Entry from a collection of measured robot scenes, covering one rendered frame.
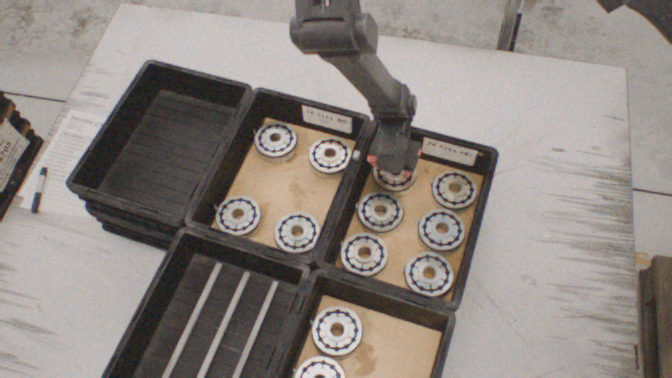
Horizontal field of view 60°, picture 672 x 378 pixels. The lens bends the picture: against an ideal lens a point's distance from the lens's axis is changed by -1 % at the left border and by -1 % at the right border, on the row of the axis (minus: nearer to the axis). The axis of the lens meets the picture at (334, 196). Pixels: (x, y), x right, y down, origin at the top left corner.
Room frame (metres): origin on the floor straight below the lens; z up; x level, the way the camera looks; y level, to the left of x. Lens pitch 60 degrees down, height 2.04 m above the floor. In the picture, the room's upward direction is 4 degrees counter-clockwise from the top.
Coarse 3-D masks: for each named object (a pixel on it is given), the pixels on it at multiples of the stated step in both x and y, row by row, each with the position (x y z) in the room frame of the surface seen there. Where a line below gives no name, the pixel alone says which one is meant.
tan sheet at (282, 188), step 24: (312, 144) 0.84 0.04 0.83; (264, 168) 0.78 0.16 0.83; (288, 168) 0.78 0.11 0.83; (240, 192) 0.72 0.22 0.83; (264, 192) 0.72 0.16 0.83; (288, 192) 0.71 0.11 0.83; (312, 192) 0.71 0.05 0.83; (240, 216) 0.66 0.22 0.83; (264, 216) 0.65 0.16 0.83; (264, 240) 0.59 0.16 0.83
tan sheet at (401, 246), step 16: (368, 176) 0.74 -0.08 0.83; (432, 176) 0.73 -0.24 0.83; (480, 176) 0.72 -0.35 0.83; (368, 192) 0.70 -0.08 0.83; (416, 192) 0.69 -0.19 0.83; (416, 208) 0.65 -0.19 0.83; (432, 208) 0.64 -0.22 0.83; (352, 224) 0.62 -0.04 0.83; (416, 224) 0.60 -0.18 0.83; (464, 224) 0.60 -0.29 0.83; (384, 240) 0.57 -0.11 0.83; (400, 240) 0.57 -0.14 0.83; (416, 240) 0.56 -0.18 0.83; (464, 240) 0.56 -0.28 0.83; (368, 256) 0.53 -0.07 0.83; (400, 256) 0.53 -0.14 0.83; (448, 256) 0.52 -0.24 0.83; (384, 272) 0.49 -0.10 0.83; (400, 272) 0.49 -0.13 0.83
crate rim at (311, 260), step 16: (256, 96) 0.93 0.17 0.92; (288, 96) 0.92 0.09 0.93; (336, 112) 0.86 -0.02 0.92; (352, 112) 0.86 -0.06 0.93; (224, 144) 0.79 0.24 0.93; (352, 160) 0.72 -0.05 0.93; (208, 176) 0.71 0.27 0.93; (336, 192) 0.64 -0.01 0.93; (192, 208) 0.63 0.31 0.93; (192, 224) 0.59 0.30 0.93; (240, 240) 0.54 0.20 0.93; (320, 240) 0.53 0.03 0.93; (288, 256) 0.50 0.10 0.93; (304, 256) 0.50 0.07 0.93
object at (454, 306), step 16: (368, 128) 0.81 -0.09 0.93; (416, 128) 0.80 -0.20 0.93; (368, 144) 0.76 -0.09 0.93; (464, 144) 0.75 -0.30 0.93; (480, 144) 0.74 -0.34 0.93; (496, 160) 0.70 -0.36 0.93; (352, 176) 0.68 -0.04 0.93; (336, 208) 0.61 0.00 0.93; (480, 208) 0.58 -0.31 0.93; (336, 224) 0.57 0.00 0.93; (480, 224) 0.54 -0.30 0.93; (320, 256) 0.50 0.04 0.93; (336, 272) 0.46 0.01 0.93; (352, 272) 0.46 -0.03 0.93; (464, 272) 0.45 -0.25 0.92; (384, 288) 0.42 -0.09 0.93; (400, 288) 0.42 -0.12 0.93; (464, 288) 0.41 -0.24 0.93; (448, 304) 0.38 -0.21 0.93
